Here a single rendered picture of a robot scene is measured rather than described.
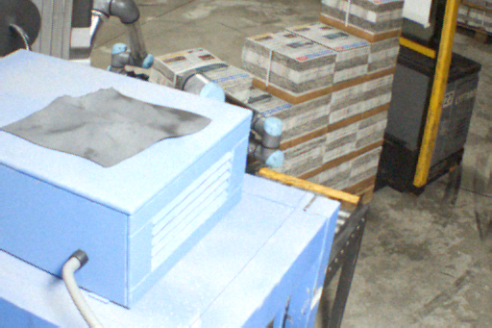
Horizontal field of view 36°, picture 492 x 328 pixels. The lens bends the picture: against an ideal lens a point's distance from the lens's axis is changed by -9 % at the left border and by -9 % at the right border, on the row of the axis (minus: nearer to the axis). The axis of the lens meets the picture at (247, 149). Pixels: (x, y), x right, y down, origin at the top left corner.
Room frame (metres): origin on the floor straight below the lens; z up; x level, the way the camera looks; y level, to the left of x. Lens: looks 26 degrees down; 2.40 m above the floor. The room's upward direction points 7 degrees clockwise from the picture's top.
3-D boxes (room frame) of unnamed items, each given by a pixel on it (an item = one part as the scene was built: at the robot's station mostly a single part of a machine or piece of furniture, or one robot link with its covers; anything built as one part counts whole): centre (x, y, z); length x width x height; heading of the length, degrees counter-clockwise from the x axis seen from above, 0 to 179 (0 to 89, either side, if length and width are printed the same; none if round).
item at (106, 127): (1.32, 0.26, 1.78); 0.32 x 0.28 x 0.05; 69
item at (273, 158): (3.03, -0.09, 0.87); 0.11 x 0.08 x 0.09; 49
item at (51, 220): (1.37, 0.36, 1.65); 0.60 x 0.45 x 0.20; 69
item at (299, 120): (3.78, -0.07, 0.42); 1.17 x 0.39 x 0.83; 139
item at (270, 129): (3.05, -0.08, 0.97); 0.11 x 0.08 x 0.11; 35
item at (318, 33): (4.10, -0.35, 1.06); 0.37 x 0.28 x 0.01; 48
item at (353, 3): (4.33, -0.54, 0.65); 0.39 x 0.30 x 1.29; 49
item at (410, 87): (4.94, -1.07, 0.40); 0.69 x 0.55 x 0.80; 49
